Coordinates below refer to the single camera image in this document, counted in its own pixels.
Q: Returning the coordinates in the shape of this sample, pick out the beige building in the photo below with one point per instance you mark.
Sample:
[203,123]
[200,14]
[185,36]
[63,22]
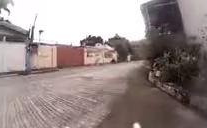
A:
[97,55]

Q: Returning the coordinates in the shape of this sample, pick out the grey concrete road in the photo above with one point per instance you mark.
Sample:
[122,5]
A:
[91,86]

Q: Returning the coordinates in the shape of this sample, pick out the dark green trees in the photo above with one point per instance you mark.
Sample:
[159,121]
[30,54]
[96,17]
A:
[121,45]

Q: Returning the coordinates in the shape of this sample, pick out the dark tree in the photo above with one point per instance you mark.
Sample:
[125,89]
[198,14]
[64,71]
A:
[91,40]

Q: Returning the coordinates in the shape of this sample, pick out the street lamp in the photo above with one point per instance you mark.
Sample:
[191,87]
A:
[41,33]

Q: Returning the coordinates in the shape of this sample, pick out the stone edging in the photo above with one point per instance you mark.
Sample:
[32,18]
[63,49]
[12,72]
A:
[169,89]

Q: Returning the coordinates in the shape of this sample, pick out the green bushes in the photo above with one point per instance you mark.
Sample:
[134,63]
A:
[177,63]

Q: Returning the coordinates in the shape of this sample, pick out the pole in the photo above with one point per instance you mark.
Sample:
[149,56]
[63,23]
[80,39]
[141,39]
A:
[28,56]

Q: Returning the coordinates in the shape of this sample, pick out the tall grey building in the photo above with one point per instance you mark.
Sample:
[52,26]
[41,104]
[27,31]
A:
[164,16]

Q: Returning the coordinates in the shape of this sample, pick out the grey kerb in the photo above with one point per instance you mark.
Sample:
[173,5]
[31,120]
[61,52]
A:
[24,72]

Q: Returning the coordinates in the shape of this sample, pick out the grey roofed building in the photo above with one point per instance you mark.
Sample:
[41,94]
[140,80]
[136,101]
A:
[6,31]

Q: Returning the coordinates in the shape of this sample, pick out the palm tree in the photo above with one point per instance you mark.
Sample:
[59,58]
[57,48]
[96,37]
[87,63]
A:
[1,5]

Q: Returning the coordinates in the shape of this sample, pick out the red wall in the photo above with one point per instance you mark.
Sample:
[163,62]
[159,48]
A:
[70,56]

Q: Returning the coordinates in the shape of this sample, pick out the beige wall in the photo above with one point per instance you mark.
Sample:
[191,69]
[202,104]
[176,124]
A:
[44,56]

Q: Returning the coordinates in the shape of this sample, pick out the white wall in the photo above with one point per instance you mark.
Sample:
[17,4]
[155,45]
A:
[7,56]

